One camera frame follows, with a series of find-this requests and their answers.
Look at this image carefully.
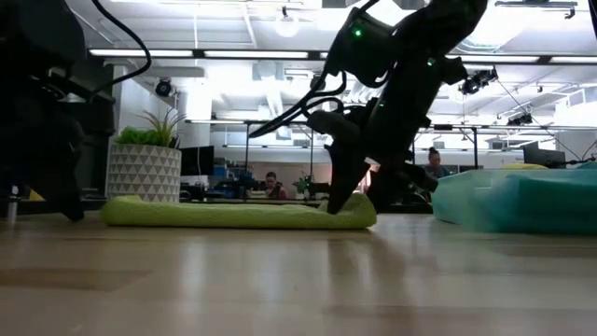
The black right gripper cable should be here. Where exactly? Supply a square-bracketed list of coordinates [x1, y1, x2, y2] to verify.
[248, 69, 349, 139]

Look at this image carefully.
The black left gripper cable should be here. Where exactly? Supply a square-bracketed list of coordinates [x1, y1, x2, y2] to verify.
[90, 0, 153, 94]

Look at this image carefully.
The green succulent plant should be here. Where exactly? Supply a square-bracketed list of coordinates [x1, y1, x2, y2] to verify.
[115, 109, 187, 148]

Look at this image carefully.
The green microfiber towel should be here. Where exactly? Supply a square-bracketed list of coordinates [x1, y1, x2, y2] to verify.
[101, 192, 378, 231]

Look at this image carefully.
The long ceiling light strip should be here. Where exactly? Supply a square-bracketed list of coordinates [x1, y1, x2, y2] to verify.
[203, 49, 310, 60]
[88, 48, 195, 59]
[548, 55, 597, 65]
[445, 54, 541, 64]

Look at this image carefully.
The small silver post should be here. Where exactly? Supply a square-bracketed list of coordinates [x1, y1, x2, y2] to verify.
[6, 185, 21, 224]

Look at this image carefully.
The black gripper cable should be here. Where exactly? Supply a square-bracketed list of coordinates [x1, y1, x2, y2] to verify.
[90, 0, 153, 94]
[248, 69, 349, 139]

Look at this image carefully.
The teal microfiber towel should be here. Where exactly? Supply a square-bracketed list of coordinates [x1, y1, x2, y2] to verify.
[506, 173, 597, 233]

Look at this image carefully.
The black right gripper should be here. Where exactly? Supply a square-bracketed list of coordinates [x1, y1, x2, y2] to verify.
[305, 92, 439, 216]

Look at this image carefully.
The small background plant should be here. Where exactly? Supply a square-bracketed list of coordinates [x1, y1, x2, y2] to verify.
[292, 171, 314, 196]

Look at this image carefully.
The black background workstation frame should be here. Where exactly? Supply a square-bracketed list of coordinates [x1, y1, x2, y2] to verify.
[243, 119, 597, 188]

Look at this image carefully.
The green translucent plastic tray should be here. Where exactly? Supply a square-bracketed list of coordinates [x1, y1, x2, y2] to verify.
[431, 161, 597, 234]

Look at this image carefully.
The person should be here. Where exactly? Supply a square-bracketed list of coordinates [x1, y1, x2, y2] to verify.
[423, 146, 452, 181]
[263, 171, 289, 201]

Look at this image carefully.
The round ceiling lamp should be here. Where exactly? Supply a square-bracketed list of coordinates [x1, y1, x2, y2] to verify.
[273, 7, 301, 39]

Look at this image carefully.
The white textured plant pot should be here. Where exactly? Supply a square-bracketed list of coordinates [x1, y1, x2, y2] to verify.
[105, 143, 183, 203]

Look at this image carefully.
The yellow microfiber towel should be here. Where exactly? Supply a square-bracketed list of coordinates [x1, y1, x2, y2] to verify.
[501, 162, 550, 171]

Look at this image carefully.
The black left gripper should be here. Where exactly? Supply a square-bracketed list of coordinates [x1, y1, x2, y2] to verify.
[0, 92, 88, 223]

